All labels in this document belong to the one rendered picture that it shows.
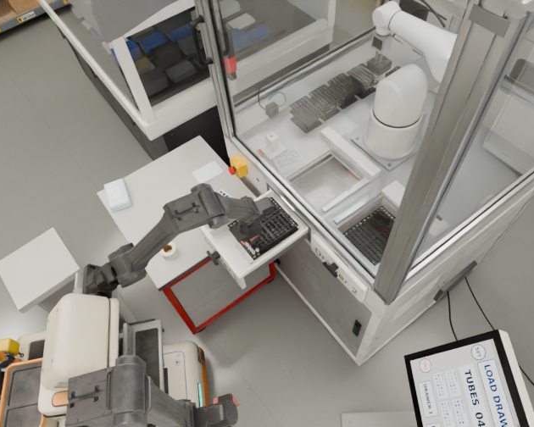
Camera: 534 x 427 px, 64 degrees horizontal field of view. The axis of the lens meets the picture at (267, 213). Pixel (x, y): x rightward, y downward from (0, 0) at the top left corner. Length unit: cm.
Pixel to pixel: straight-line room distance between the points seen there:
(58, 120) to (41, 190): 70
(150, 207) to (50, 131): 194
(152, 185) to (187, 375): 91
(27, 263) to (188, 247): 70
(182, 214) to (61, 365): 43
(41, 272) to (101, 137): 173
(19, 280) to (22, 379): 52
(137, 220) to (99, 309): 88
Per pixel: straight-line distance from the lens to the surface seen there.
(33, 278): 207
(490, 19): 72
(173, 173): 212
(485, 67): 76
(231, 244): 174
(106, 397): 79
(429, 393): 140
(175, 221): 100
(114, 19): 186
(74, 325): 115
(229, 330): 249
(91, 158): 347
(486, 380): 131
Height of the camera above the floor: 234
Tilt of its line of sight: 57 degrees down
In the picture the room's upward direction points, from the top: 7 degrees counter-clockwise
